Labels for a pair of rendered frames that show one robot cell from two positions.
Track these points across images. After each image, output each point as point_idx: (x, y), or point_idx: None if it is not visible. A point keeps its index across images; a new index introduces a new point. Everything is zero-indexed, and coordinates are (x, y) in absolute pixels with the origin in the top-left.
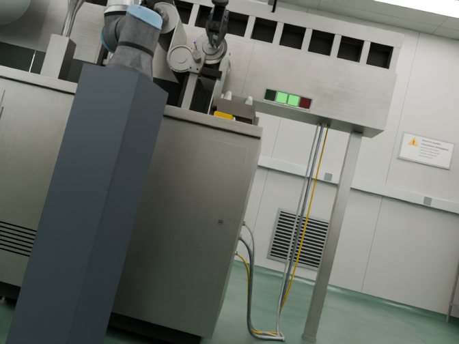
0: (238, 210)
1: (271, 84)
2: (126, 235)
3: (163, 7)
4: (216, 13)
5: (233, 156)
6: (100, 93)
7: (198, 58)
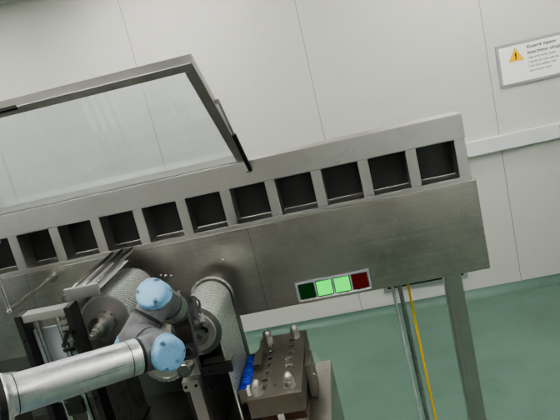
0: None
1: (301, 274)
2: None
3: (99, 318)
4: (180, 331)
5: None
6: None
7: (189, 375)
